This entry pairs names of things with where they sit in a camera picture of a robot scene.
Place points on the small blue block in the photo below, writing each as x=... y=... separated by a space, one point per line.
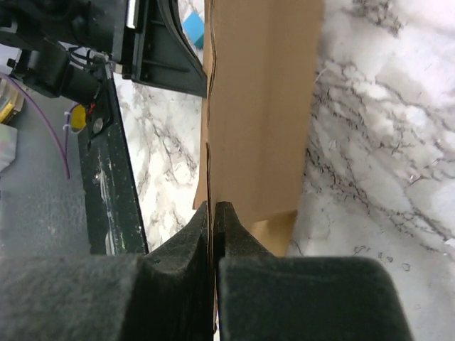
x=195 y=29

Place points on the cardboard box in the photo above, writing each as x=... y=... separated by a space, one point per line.
x=260 y=59

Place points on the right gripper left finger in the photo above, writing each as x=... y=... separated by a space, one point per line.
x=161 y=296

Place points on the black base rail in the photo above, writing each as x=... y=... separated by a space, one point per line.
x=114 y=220

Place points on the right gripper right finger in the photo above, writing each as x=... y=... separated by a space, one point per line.
x=265 y=297

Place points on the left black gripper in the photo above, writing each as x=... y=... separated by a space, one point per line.
x=43 y=32

